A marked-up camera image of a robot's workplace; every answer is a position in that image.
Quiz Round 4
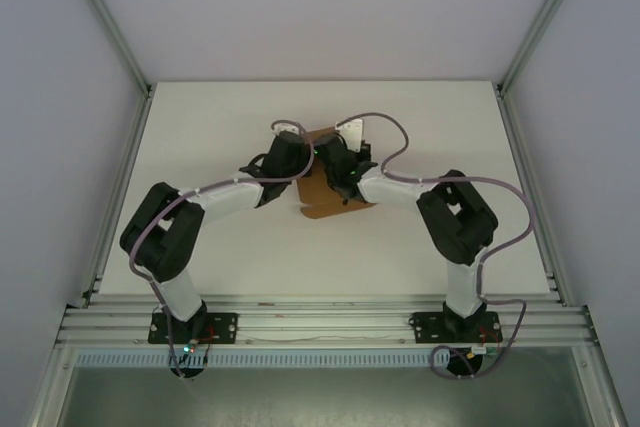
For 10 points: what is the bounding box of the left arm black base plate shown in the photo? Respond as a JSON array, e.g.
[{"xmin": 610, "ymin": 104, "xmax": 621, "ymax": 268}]
[{"xmin": 147, "ymin": 312, "xmax": 239, "ymax": 346}]

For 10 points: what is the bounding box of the slotted grey cable duct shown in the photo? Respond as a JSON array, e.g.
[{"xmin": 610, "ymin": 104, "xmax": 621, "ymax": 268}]
[{"xmin": 74, "ymin": 350, "xmax": 501, "ymax": 369}]

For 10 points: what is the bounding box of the aluminium mounting rail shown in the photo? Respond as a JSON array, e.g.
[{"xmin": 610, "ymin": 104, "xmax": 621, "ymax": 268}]
[{"xmin": 54, "ymin": 295, "xmax": 599, "ymax": 348}]

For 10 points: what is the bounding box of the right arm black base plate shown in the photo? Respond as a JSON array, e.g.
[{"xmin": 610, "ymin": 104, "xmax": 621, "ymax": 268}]
[{"xmin": 406, "ymin": 311, "xmax": 504, "ymax": 346}]

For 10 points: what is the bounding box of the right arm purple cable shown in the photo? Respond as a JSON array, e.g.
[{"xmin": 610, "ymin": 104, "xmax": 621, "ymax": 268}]
[{"xmin": 344, "ymin": 111, "xmax": 539, "ymax": 380}]

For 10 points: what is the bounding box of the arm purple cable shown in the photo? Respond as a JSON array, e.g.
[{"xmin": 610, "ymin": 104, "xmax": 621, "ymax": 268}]
[
  {"xmin": 344, "ymin": 111, "xmax": 539, "ymax": 380},
  {"xmin": 128, "ymin": 119, "xmax": 317, "ymax": 373}
]

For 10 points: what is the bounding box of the aluminium table side rail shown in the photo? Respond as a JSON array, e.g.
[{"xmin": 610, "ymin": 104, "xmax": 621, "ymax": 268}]
[
  {"xmin": 494, "ymin": 86, "xmax": 569, "ymax": 306},
  {"xmin": 79, "ymin": 86, "xmax": 155, "ymax": 309}
]

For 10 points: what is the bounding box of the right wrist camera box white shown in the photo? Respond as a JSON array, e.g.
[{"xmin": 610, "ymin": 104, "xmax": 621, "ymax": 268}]
[{"xmin": 334, "ymin": 116, "xmax": 374, "ymax": 155}]

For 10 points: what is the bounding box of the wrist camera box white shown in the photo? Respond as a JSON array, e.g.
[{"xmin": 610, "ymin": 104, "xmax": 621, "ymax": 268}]
[
  {"xmin": 271, "ymin": 119, "xmax": 302, "ymax": 138},
  {"xmin": 334, "ymin": 116, "xmax": 374, "ymax": 155}
]

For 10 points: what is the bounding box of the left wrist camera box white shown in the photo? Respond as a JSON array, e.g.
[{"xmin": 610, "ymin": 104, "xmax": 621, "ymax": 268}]
[{"xmin": 271, "ymin": 119, "xmax": 302, "ymax": 138}]

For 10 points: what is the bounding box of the aluminium frame post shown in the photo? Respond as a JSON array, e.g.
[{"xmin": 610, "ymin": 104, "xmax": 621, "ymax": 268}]
[
  {"xmin": 60, "ymin": 0, "xmax": 153, "ymax": 96},
  {"xmin": 496, "ymin": 0, "xmax": 597, "ymax": 96}
]

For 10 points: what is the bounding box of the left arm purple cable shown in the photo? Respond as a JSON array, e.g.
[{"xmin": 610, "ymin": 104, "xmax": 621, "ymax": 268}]
[{"xmin": 128, "ymin": 119, "xmax": 317, "ymax": 373}]

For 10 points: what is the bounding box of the brown cardboard paper box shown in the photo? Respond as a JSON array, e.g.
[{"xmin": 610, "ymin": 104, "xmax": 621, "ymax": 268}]
[{"xmin": 294, "ymin": 125, "xmax": 377, "ymax": 221}]

